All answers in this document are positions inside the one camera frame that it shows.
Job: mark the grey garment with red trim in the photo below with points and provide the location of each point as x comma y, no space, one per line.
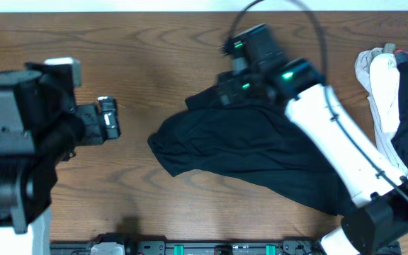
401,56

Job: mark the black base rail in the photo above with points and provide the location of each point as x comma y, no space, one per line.
114,244

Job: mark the black t-shirt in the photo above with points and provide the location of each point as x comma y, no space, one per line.
252,141

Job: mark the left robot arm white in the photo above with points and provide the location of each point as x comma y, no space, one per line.
41,126

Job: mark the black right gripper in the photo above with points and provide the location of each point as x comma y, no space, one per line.
230,91

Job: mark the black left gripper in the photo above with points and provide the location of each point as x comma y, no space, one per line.
93,125

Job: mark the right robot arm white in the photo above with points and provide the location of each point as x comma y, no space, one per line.
378,189

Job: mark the white crumpled garment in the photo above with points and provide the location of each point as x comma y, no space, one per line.
378,73

